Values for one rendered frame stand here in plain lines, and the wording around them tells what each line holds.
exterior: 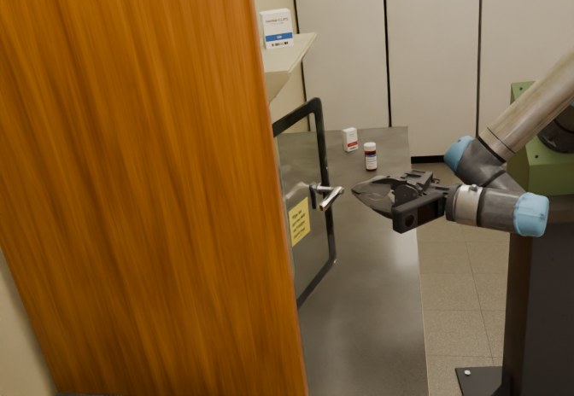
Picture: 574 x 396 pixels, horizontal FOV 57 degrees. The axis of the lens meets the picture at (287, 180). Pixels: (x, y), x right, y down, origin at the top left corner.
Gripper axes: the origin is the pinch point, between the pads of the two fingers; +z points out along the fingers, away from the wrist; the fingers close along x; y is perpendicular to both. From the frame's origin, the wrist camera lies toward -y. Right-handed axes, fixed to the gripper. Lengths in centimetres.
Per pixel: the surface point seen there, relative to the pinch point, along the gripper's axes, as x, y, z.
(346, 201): -26, 40, 22
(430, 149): -106, 281, 69
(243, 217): 11.7, -35.0, 2.0
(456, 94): -63, 287, 53
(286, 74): 30.8, -25.1, -1.7
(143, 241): 7.2, -41.0, 17.9
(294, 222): -1.6, -13.3, 7.1
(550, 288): -54, 60, -34
